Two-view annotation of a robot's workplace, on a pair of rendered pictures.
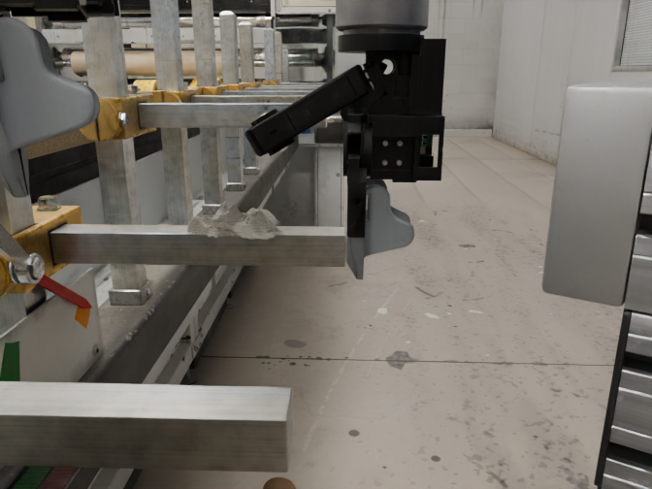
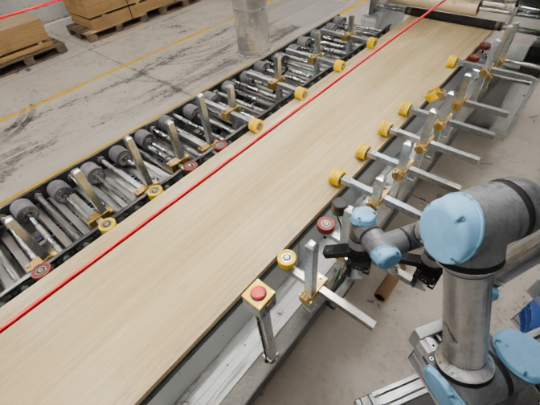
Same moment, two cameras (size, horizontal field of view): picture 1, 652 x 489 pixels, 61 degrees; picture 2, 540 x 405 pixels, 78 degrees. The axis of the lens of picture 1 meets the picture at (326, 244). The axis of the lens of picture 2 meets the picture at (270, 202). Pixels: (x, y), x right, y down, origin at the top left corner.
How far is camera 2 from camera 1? 1.13 m
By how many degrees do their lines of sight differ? 46
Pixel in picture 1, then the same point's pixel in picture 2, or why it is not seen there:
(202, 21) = (429, 123)
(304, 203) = (494, 102)
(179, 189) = (394, 194)
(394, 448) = not seen: hidden behind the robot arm
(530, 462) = (509, 304)
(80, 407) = (349, 309)
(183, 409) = (362, 318)
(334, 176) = (521, 95)
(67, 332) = not seen: hidden behind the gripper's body
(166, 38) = (404, 157)
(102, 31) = (378, 189)
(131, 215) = not seen: hidden behind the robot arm
